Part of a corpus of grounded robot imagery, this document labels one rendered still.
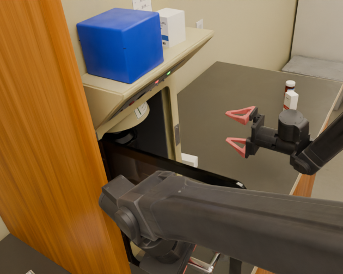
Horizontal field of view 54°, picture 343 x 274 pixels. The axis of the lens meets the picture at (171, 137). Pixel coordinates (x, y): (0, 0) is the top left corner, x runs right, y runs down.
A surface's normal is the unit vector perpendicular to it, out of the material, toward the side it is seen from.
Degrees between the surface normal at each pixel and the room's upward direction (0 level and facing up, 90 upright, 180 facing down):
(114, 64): 90
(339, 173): 0
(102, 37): 90
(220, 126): 0
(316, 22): 90
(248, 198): 28
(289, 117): 12
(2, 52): 90
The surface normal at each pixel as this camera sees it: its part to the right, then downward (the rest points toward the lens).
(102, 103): -0.54, 0.52
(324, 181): -0.07, -0.81
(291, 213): -0.41, -0.88
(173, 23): 0.73, 0.35
